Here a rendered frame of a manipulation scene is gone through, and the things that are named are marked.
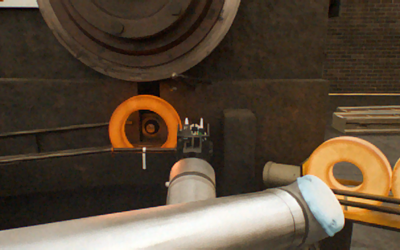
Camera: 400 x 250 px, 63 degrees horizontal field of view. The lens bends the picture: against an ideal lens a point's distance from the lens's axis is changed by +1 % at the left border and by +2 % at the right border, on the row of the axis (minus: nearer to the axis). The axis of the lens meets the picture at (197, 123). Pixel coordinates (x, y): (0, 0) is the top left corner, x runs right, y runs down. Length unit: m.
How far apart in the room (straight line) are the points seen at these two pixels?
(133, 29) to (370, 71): 7.17
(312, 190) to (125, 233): 0.29
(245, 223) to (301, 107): 0.57
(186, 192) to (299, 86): 0.47
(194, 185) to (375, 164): 0.35
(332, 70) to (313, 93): 6.47
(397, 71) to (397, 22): 0.99
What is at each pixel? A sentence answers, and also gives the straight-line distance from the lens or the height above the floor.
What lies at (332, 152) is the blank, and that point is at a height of 0.75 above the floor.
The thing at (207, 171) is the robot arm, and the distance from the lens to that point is 0.62.
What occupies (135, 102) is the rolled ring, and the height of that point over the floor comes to 0.83.
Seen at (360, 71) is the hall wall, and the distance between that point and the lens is 7.61.
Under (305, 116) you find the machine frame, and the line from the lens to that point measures 0.92.
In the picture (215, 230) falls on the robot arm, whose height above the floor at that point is 0.77.
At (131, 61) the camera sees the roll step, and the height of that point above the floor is 0.93.
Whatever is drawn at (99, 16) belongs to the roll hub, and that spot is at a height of 1.02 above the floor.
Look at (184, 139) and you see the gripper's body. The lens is 0.70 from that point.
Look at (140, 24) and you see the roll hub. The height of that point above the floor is 1.00.
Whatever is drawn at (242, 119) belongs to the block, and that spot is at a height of 0.79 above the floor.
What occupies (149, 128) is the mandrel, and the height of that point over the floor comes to 0.74.
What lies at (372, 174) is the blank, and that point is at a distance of 0.71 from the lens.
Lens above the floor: 0.96
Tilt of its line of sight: 13 degrees down
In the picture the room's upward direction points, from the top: straight up
